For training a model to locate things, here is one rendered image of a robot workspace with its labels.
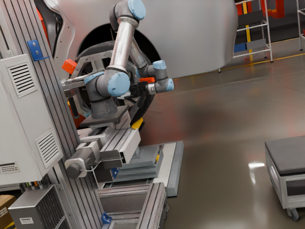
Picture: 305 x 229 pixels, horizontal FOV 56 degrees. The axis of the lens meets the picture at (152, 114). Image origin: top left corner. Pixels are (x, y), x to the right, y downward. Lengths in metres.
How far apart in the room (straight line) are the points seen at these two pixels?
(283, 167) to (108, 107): 1.00
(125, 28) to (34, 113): 0.65
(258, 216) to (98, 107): 1.15
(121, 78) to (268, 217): 1.19
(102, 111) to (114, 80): 0.22
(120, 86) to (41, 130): 0.43
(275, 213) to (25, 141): 1.46
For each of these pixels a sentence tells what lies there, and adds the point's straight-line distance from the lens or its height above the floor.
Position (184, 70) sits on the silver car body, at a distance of 2.46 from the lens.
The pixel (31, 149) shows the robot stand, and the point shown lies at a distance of 1.19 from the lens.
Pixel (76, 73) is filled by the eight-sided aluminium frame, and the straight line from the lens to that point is 2.16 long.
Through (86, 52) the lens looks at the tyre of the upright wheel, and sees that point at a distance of 2.19.
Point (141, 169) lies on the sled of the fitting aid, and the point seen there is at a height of 0.15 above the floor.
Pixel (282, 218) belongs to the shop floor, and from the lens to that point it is 1.93.
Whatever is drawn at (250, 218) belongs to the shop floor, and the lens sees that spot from 1.93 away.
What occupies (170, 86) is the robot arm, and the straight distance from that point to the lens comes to 1.75.
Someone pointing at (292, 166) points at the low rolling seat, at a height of 0.34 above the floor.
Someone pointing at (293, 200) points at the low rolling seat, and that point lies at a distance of 1.83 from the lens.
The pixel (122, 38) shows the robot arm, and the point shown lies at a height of 1.19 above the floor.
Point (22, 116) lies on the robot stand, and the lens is 1.17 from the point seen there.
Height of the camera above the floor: 1.22
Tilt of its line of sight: 17 degrees down
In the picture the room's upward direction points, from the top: 14 degrees counter-clockwise
